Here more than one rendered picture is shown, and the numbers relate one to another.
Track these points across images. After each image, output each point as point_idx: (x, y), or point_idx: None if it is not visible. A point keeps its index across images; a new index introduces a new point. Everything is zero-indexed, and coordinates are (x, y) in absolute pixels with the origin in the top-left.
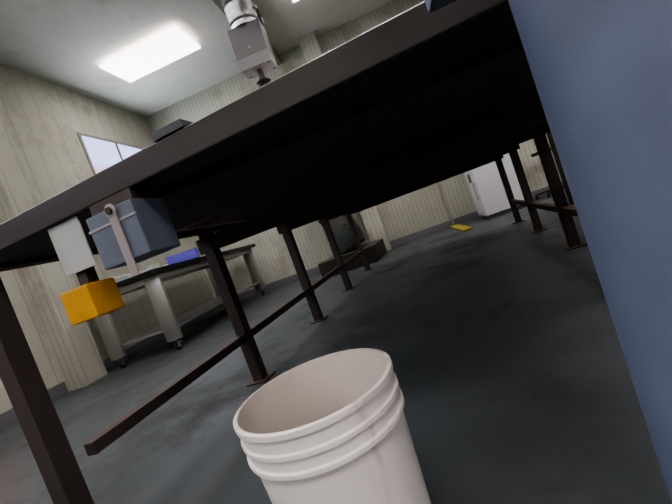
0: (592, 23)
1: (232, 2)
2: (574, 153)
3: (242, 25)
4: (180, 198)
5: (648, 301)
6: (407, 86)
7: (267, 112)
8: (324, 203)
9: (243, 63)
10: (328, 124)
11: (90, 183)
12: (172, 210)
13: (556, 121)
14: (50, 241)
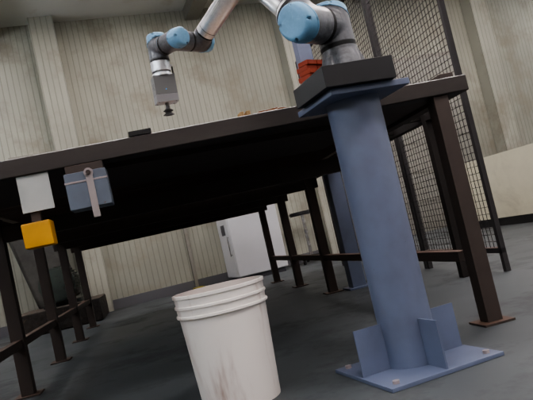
0: (354, 143)
1: (160, 60)
2: (348, 178)
3: (163, 75)
4: None
5: (366, 224)
6: (263, 136)
7: (205, 136)
8: (139, 210)
9: (160, 97)
10: (216, 148)
11: (70, 152)
12: None
13: (343, 167)
14: None
